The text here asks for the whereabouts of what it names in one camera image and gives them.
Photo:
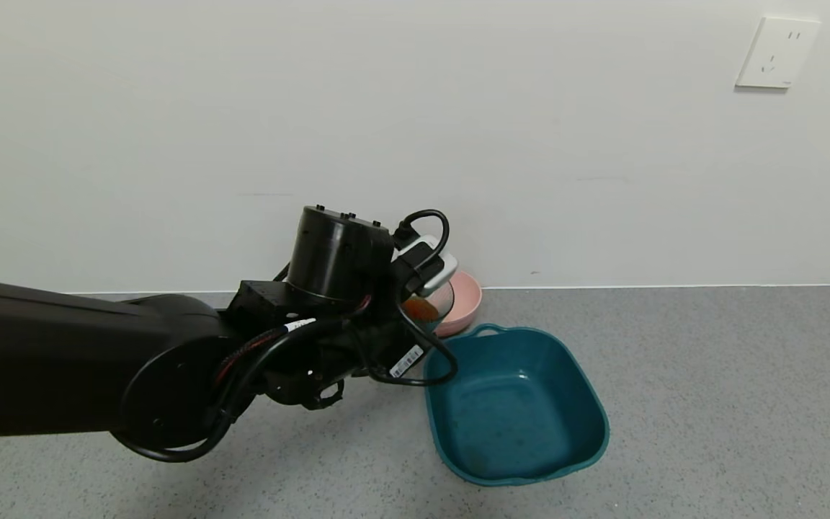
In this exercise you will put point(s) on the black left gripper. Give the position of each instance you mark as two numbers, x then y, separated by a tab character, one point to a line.
405	360

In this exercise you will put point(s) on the brown liquid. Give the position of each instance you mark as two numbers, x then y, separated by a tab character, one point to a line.
422	308

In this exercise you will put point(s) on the clear ribbed plastic cup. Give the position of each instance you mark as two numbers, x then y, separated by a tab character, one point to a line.
435	306

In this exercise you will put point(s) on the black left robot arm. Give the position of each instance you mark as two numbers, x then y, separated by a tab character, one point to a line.
40	360

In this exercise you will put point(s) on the pink bowl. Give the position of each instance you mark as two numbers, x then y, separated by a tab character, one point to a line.
465	306

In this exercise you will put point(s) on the teal square basin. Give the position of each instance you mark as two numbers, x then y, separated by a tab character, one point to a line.
516	411

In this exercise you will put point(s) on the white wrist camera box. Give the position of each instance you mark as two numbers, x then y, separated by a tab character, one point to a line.
444	268

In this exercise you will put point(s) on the white wall socket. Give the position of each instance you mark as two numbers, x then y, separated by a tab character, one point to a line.
777	54

